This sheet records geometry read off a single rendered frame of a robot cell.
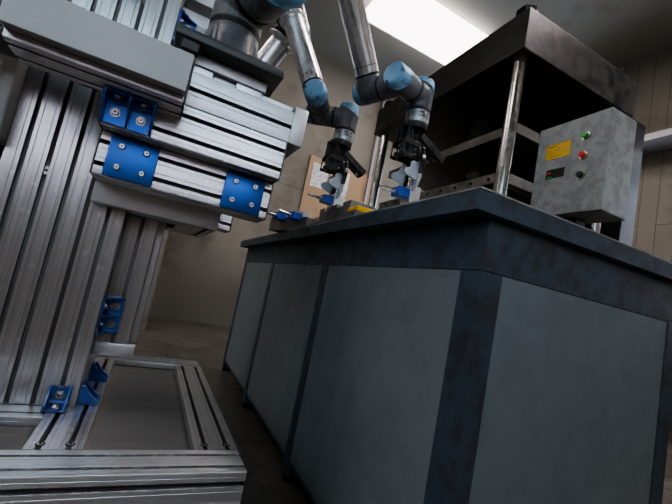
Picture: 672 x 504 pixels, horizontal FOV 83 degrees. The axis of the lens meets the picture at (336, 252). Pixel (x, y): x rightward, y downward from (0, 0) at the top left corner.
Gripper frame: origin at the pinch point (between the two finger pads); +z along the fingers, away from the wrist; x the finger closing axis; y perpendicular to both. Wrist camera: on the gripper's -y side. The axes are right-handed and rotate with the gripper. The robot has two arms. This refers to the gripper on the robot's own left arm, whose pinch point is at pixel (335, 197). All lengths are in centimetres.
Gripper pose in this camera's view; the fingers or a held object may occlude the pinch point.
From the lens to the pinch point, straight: 141.0
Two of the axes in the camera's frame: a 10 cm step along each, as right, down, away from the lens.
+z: -2.1, 9.7, -1.0
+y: -8.8, -2.4, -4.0
